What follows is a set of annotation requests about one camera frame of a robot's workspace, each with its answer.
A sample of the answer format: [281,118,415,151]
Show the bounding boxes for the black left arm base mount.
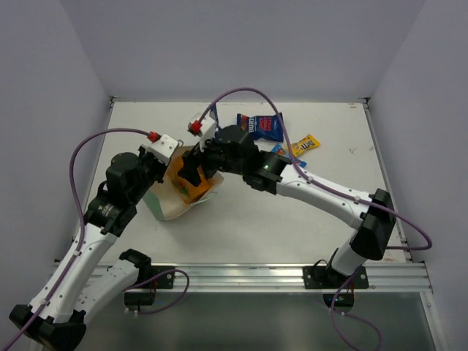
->
[124,265,175,311]

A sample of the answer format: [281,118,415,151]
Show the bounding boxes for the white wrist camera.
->
[188,113,217,151]
[146,132,179,165]

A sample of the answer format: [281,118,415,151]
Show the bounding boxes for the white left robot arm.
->
[10,142,178,350]

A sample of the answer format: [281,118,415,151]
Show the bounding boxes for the green printed paper gift bag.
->
[143,146,224,222]

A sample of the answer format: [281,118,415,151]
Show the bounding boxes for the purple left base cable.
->
[126,268,191,317]

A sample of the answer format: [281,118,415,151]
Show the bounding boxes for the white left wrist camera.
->
[146,132,179,165]

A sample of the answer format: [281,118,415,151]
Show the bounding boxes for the aluminium mounting rail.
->
[175,263,431,293]

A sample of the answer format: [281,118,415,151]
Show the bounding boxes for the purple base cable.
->
[126,268,191,317]
[327,273,383,351]

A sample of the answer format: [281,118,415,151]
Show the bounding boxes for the yellow M&M's packet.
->
[290,134,321,157]

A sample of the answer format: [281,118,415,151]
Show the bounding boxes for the large orange snack bag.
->
[167,156,211,204]

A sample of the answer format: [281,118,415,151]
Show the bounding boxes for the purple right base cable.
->
[327,273,383,351]

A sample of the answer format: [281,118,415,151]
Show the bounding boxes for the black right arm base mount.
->
[302,260,370,313]

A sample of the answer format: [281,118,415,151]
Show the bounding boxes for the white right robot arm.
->
[178,121,396,287]

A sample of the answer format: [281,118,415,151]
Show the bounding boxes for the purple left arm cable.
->
[0,127,162,350]

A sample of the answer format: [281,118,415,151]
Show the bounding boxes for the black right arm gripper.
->
[177,130,247,187]

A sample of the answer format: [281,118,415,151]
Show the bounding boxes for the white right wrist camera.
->
[188,113,217,151]

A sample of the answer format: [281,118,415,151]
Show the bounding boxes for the dark blue Burts crisps bag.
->
[236,113,284,143]

